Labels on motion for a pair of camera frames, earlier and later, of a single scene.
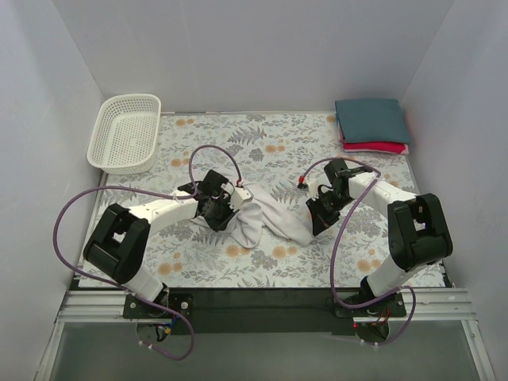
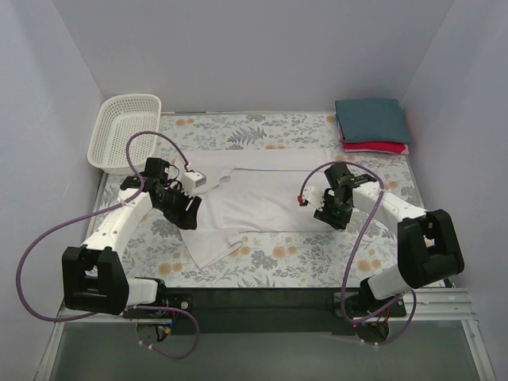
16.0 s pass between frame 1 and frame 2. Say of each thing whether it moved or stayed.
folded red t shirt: stayed
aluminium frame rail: stayed
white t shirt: moved
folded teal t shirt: stayed
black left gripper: moved
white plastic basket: stayed
